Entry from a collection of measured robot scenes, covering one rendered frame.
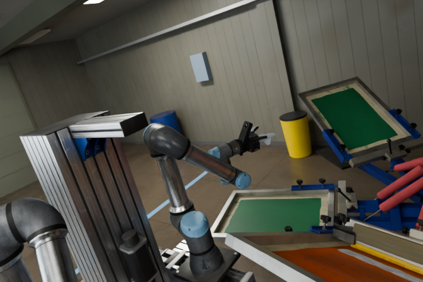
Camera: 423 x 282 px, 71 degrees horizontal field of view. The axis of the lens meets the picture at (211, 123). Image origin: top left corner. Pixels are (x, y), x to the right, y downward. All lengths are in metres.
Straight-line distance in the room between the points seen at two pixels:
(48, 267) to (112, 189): 0.42
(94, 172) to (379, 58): 4.45
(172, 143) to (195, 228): 0.37
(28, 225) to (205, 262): 0.74
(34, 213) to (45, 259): 0.12
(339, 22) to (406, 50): 0.98
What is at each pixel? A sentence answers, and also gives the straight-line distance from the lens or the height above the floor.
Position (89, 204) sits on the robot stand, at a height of 1.74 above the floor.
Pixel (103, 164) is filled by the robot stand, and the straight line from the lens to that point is 1.20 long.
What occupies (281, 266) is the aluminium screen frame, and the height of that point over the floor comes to 1.55.
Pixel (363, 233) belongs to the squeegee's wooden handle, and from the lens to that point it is 1.45.
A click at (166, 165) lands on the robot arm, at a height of 1.72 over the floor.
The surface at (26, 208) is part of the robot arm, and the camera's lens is 0.95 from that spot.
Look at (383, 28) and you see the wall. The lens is 4.97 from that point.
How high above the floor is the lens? 2.16
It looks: 14 degrees down
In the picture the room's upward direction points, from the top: 15 degrees counter-clockwise
